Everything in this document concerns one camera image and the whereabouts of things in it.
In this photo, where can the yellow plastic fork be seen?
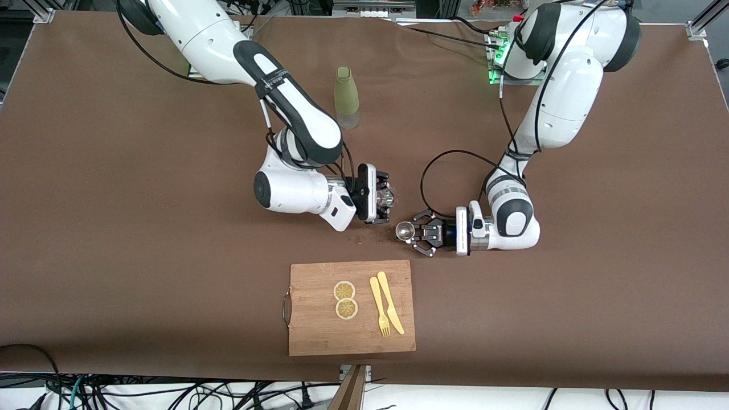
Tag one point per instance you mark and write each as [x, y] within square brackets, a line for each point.
[378, 304]

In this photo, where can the lemon slice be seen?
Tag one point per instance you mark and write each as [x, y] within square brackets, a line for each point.
[346, 309]
[344, 290]

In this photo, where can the wooden cutting board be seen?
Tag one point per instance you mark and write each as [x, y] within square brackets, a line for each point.
[319, 330]

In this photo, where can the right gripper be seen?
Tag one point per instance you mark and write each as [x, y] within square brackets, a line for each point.
[381, 183]

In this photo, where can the brown table cover sheet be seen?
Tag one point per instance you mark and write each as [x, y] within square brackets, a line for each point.
[114, 256]

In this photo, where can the steel double jigger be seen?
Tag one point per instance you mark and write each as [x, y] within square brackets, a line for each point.
[405, 230]

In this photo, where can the green sleeved glass bottle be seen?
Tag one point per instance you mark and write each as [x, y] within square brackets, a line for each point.
[346, 94]

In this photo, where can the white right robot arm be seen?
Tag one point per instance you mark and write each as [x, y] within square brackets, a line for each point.
[296, 108]

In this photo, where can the aluminium frame corner bracket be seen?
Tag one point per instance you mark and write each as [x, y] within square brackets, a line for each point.
[44, 10]
[703, 23]

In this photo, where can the wooden post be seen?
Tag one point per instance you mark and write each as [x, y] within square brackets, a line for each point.
[348, 393]

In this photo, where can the clear glass measuring cup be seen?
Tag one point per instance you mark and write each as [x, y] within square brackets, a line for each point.
[386, 197]

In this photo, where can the spilled liquid droplets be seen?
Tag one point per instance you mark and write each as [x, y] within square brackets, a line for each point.
[364, 236]

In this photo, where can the grey power strip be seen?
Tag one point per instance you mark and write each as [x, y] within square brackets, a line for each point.
[373, 8]

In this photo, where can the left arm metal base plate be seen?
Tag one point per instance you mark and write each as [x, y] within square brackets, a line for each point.
[494, 74]

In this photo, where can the yellow plastic knife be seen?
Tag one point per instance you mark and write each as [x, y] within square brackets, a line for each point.
[390, 302]

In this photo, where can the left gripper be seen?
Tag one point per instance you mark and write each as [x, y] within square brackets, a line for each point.
[446, 234]

